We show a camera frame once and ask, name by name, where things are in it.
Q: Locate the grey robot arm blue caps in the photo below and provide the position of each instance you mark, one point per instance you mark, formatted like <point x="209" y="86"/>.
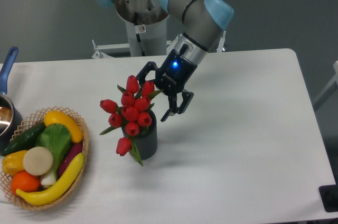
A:
<point x="183" y="30"/>

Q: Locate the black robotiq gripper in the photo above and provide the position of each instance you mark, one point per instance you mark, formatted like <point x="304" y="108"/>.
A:
<point x="174" y="76"/>

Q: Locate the white frame at right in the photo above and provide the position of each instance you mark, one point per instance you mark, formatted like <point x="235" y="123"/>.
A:
<point x="326" y="91"/>

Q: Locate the black device at edge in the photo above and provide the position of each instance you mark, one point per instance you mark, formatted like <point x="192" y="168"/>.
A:
<point x="328" y="195"/>

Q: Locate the purple sweet potato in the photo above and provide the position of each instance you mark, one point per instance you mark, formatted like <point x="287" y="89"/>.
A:
<point x="73" y="151"/>

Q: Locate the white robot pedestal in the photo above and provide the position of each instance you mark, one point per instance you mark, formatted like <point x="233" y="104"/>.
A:
<point x="147" y="40"/>

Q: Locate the red tulip bouquet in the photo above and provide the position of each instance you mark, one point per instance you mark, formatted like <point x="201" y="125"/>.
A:
<point x="133" y="116"/>

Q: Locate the blue handled saucepan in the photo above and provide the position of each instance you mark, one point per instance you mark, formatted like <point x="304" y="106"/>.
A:
<point x="10" y="116"/>

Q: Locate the green cucumber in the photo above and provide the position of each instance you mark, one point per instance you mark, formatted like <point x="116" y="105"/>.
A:
<point x="25" y="140"/>

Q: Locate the yellow bell pepper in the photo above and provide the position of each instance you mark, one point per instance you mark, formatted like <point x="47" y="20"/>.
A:
<point x="12" y="164"/>

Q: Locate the orange fruit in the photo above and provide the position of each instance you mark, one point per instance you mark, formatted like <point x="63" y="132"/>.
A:
<point x="25" y="182"/>

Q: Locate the white metal base frame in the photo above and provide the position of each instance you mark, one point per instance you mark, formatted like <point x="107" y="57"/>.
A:
<point x="123" y="50"/>

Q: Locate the long yellow squash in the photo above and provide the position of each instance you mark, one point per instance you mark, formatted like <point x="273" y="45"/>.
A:
<point x="60" y="187"/>

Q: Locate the short yellow squash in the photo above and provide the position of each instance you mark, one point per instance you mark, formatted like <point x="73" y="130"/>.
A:
<point x="58" y="117"/>

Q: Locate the green bok choy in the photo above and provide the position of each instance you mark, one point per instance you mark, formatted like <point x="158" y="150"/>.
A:
<point x="57" y="139"/>

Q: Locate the dark grey ribbed vase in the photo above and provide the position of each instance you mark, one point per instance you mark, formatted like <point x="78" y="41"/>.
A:
<point x="147" y="142"/>

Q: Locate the beige round onion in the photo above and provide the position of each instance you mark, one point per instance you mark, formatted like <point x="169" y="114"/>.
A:
<point x="37" y="161"/>

